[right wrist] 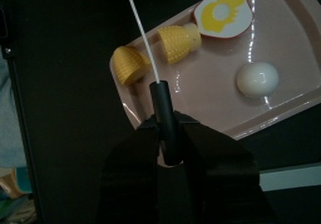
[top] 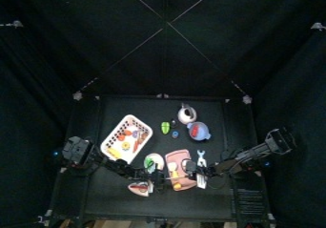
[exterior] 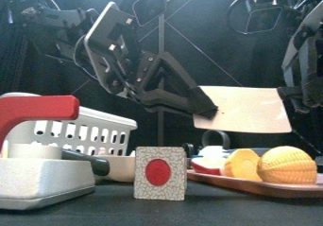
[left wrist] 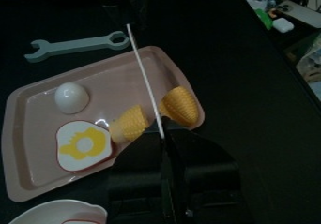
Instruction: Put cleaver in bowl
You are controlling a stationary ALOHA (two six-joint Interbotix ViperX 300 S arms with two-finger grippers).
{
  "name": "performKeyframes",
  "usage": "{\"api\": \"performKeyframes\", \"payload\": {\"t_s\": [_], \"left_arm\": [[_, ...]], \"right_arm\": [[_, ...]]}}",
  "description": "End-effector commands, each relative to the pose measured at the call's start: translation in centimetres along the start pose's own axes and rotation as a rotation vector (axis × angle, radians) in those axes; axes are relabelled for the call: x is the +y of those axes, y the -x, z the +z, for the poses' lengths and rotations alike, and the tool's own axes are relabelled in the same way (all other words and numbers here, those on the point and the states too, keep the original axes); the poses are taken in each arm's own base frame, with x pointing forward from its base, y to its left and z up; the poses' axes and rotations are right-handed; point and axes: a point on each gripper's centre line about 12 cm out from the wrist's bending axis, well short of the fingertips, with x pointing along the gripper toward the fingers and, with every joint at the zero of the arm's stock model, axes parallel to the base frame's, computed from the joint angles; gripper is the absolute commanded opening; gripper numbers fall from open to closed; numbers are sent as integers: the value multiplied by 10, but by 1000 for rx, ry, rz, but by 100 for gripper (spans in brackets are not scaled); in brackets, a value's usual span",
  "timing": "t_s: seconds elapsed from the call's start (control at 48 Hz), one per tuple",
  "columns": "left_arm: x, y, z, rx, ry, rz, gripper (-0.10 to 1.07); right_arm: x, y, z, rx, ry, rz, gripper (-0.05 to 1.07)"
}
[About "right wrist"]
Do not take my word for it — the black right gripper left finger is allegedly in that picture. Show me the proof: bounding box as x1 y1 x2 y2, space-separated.
97 114 169 224

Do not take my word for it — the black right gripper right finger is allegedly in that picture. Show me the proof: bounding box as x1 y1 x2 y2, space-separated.
172 110 277 224

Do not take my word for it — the pink plastic tray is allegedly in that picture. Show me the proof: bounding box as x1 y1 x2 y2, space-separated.
109 0 321 142

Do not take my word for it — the white toy egg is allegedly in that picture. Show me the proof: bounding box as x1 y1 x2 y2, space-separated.
235 61 281 99

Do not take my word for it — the yellow toy corn end piece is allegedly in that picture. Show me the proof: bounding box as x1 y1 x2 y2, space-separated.
110 45 152 86

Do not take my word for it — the yellow toy corn middle piece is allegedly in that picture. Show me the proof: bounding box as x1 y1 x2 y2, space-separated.
157 22 204 65

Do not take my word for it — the toy fried egg slice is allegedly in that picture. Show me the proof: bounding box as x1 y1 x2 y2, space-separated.
192 0 255 39

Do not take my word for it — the black table frame post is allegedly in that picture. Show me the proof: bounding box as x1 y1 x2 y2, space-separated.
0 2 46 224

